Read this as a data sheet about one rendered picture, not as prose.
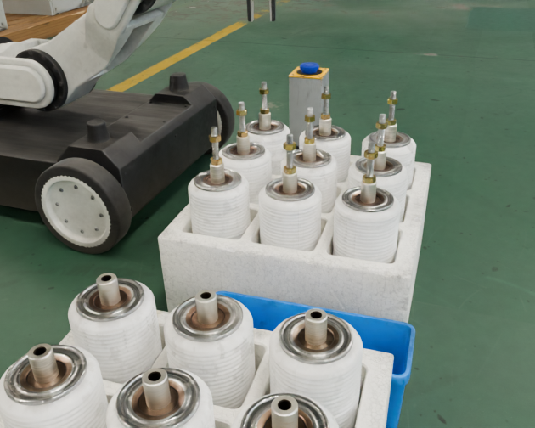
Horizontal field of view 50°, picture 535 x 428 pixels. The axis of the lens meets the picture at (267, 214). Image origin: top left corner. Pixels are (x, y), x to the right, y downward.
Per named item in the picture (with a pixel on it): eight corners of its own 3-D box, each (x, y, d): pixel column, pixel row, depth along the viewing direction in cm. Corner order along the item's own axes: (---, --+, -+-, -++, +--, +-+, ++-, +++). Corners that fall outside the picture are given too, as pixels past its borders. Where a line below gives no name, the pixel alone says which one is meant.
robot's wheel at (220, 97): (166, 150, 164) (158, 82, 154) (175, 144, 168) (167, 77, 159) (230, 159, 158) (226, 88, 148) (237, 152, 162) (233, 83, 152)
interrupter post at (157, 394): (140, 409, 51) (135, 383, 49) (153, 390, 53) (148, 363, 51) (165, 415, 50) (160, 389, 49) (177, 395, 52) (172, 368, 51)
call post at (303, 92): (289, 209, 133) (288, 76, 117) (296, 195, 139) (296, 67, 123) (318, 212, 131) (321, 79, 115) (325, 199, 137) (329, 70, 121)
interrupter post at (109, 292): (96, 306, 64) (90, 283, 62) (107, 294, 66) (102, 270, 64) (115, 310, 63) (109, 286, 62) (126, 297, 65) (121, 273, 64)
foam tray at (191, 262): (169, 325, 98) (156, 236, 89) (245, 216, 130) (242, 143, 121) (399, 373, 87) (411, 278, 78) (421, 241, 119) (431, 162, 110)
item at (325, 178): (335, 264, 101) (338, 171, 92) (280, 262, 102) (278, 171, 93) (334, 235, 109) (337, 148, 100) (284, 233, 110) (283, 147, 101)
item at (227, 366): (166, 455, 68) (146, 339, 59) (198, 395, 75) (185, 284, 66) (243, 475, 65) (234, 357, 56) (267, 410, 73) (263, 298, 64)
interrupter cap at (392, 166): (385, 155, 97) (385, 152, 97) (411, 173, 91) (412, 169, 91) (346, 164, 95) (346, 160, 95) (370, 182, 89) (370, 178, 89)
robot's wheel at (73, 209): (45, 246, 121) (22, 160, 111) (59, 234, 125) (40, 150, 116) (126, 263, 115) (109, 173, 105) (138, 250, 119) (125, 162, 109)
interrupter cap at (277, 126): (240, 125, 112) (240, 121, 111) (278, 120, 114) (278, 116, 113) (251, 138, 105) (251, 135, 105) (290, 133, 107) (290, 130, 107)
